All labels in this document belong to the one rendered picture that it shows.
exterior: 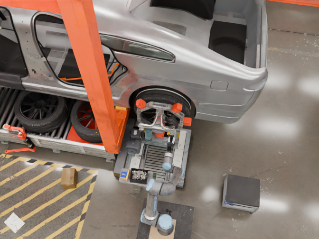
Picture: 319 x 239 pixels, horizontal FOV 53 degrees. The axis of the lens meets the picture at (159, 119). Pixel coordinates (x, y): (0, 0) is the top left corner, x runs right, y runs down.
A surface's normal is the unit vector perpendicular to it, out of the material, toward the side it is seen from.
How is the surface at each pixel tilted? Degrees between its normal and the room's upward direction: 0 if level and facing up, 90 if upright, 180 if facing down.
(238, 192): 0
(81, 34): 90
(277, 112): 0
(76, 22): 90
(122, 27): 34
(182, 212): 0
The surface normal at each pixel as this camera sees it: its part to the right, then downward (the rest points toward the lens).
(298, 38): 0.01, -0.50
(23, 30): -0.17, 0.64
